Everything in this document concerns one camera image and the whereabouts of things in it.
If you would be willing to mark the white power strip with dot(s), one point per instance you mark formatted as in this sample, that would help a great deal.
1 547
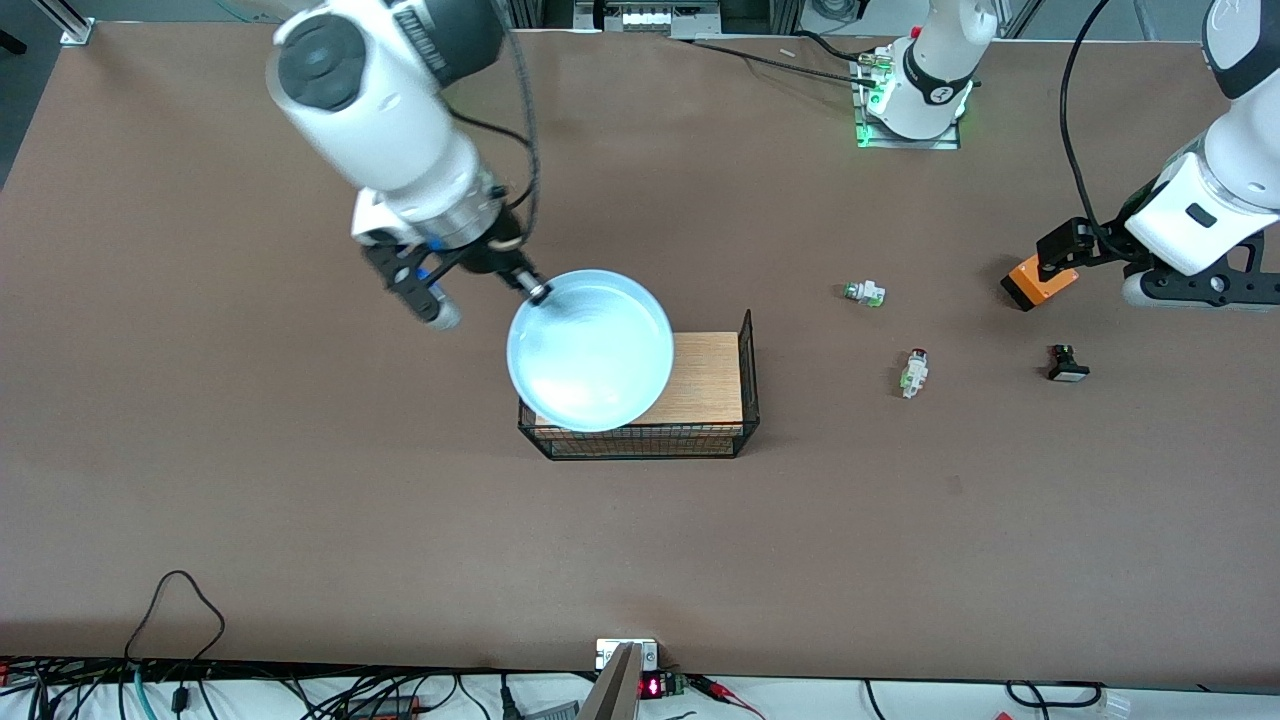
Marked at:
640 18

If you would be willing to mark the aluminium frame profile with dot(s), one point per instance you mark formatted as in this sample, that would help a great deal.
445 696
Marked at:
70 25

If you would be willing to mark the light blue round plate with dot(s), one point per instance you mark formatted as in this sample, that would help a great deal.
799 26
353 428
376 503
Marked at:
590 350

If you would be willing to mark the small white box device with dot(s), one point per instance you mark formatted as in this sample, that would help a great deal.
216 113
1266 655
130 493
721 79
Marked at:
645 655

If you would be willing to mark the black power adapter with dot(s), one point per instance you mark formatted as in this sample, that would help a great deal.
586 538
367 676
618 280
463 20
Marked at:
385 706

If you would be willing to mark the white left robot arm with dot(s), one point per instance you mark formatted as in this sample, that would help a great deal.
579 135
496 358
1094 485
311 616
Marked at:
935 90

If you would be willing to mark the red digit display module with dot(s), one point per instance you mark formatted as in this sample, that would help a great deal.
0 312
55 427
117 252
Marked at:
655 687

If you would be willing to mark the light wooden board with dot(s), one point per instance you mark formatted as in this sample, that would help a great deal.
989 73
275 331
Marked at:
710 380

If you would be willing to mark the red clip test leads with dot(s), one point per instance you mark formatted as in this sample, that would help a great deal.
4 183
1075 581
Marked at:
715 688

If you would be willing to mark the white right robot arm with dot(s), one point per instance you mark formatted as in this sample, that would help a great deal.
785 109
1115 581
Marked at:
370 100

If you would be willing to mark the black square push button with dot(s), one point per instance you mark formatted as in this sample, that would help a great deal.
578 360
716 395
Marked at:
1068 372

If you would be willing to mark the orange box with round hole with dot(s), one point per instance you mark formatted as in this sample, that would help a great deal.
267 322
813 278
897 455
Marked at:
1040 292

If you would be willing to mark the green push button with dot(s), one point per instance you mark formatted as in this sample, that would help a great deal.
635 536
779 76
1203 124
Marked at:
868 293

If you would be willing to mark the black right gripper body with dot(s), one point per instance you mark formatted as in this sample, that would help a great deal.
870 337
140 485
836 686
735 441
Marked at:
494 255

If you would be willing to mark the grey metal bar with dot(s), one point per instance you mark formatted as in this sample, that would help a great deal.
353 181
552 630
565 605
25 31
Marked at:
612 695

